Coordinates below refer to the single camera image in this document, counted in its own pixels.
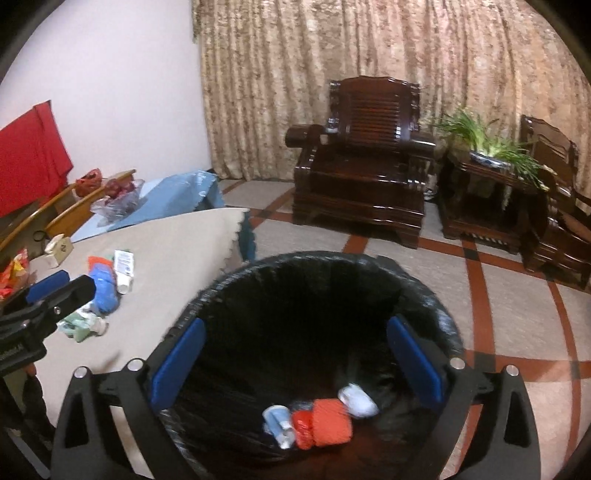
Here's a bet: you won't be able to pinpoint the black trash bin with bag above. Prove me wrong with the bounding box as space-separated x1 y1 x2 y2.
168 250 465 480

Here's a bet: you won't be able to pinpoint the red yellow snack packets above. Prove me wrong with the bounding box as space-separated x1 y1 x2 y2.
0 248 36 302

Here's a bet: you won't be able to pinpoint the light wooden chair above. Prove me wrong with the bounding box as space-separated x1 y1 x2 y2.
0 182 80 267
46 169 137 241

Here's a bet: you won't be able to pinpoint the white blue crumpled wrapper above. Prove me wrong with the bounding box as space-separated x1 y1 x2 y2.
338 383 380 419

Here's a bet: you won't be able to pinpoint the glass fruit bowl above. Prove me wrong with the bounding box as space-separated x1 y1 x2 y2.
89 187 142 227

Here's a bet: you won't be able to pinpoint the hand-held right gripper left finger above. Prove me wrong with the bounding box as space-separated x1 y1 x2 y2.
50 318 207 480

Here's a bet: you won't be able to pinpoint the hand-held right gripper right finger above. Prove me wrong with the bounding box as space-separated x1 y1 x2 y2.
386 315 543 480

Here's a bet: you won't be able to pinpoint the dark wooden side table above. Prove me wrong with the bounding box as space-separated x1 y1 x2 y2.
436 150 550 256

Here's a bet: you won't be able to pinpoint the dark wooden armchair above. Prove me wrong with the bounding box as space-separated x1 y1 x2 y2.
519 115 591 293
285 78 437 250

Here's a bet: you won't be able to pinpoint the green potted plant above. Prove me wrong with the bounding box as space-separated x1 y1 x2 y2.
433 107 551 191

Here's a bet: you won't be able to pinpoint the red crumpled packet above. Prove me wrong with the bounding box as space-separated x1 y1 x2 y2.
292 410 320 451

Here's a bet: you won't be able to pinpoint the blue face mask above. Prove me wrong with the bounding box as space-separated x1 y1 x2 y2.
88 265 120 316

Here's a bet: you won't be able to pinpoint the beige tissue box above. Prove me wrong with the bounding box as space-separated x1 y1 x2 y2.
44 234 75 269

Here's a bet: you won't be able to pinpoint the blue side table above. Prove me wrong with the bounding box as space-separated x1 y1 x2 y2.
71 171 227 243

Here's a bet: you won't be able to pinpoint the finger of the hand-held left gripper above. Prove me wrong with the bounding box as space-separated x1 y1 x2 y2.
26 270 71 305
14 276 97 330

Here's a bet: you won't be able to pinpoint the white toothpaste tube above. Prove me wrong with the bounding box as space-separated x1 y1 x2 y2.
113 250 136 295

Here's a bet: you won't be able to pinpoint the beige patterned curtain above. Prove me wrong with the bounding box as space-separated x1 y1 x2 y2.
191 0 591 185

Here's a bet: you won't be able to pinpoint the green sock with white cuff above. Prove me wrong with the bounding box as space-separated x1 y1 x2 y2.
57 310 110 343

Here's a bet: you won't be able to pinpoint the white blue squeezed tube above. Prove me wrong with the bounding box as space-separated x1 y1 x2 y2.
262 405 297 449

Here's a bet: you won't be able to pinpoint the red hanging cloth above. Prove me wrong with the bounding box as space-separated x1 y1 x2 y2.
0 100 74 217

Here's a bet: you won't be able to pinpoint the red plastic bag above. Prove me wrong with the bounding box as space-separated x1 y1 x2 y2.
74 168 103 198

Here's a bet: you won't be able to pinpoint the orange rolled cloth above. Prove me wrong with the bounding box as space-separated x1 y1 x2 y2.
311 399 354 448

